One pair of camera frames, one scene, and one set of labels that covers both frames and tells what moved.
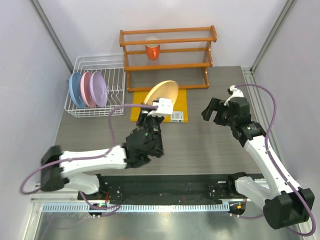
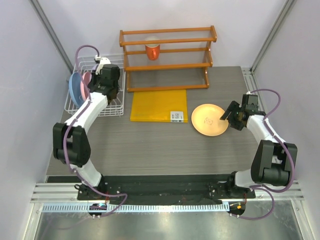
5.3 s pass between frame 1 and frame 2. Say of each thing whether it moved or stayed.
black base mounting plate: stayed
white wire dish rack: stayed
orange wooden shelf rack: stayed
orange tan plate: moved
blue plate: stayed
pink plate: stayed
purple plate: moved
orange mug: stayed
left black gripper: moved
